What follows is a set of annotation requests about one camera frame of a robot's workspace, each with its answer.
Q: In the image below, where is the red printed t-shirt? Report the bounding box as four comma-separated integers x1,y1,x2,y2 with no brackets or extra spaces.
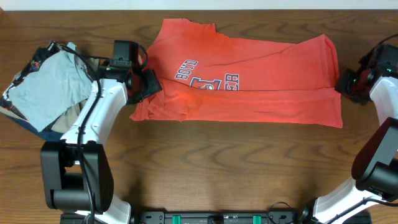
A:
131,19,343,128

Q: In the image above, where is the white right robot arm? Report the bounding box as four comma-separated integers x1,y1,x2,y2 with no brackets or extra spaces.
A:
298,69,397,223

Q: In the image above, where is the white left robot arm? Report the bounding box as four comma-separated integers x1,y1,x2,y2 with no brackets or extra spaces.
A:
40,67,162,223

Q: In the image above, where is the light blue folded shirt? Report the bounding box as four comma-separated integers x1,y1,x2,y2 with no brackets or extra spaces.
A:
9,50,78,131

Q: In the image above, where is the tan folded garment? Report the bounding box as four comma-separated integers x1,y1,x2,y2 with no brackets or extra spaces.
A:
51,55,93,133

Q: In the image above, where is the navy folded garment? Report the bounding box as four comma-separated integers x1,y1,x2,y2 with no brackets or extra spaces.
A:
6,115,63,141

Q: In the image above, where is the black printed folded garment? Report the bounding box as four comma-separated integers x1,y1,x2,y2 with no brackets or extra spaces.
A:
1,41,59,110

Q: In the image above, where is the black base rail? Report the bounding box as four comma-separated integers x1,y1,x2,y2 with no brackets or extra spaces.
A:
60,211,373,224

